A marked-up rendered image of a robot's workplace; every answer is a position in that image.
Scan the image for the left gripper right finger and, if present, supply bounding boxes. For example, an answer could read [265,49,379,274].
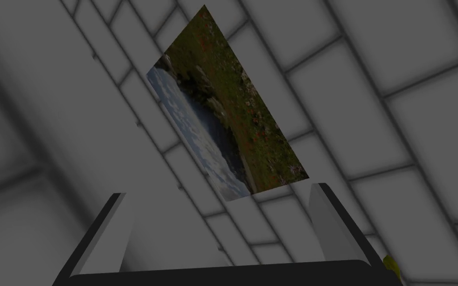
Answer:
[308,182,384,268]

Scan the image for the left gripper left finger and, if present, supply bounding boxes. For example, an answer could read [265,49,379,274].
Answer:
[52,192,135,286]

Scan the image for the yellow object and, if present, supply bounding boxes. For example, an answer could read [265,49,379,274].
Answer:
[382,254,402,281]

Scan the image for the landscape picture on wall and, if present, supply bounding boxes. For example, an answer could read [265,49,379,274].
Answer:
[146,4,310,202]

